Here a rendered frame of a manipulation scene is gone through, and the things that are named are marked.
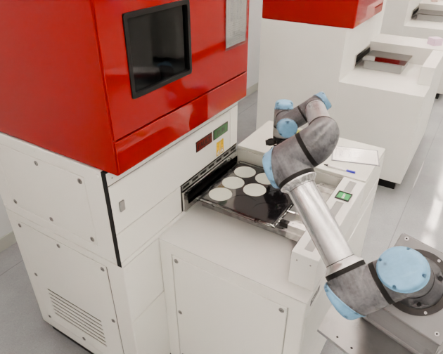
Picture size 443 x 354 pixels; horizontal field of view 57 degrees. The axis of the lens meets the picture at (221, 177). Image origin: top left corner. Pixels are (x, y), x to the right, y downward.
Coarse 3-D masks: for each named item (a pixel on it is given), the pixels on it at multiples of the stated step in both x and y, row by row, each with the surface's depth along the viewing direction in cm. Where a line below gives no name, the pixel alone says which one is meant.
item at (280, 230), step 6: (204, 204) 180; (216, 210) 178; (222, 210) 176; (234, 216) 173; (240, 216) 171; (246, 222) 171; (252, 222) 169; (264, 228) 167; (270, 228) 165; (276, 228) 164; (282, 228) 163; (282, 234) 163; (294, 240) 162
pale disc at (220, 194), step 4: (216, 188) 179; (220, 188) 179; (224, 188) 179; (212, 192) 176; (216, 192) 176; (220, 192) 176; (224, 192) 176; (228, 192) 176; (212, 196) 174; (216, 196) 174; (220, 196) 174; (224, 196) 174; (228, 196) 174; (220, 200) 171
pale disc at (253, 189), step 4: (248, 184) 181; (252, 184) 181; (256, 184) 181; (244, 188) 179; (248, 188) 179; (252, 188) 179; (256, 188) 179; (260, 188) 179; (264, 188) 179; (248, 192) 176; (252, 192) 176; (256, 192) 176; (260, 192) 176; (264, 192) 176
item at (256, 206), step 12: (252, 168) 193; (252, 180) 184; (204, 192) 176; (240, 192) 176; (276, 192) 176; (228, 204) 168; (240, 204) 169; (252, 204) 169; (264, 204) 169; (276, 204) 168; (288, 204) 168; (252, 216) 162; (264, 216) 162; (276, 216) 162
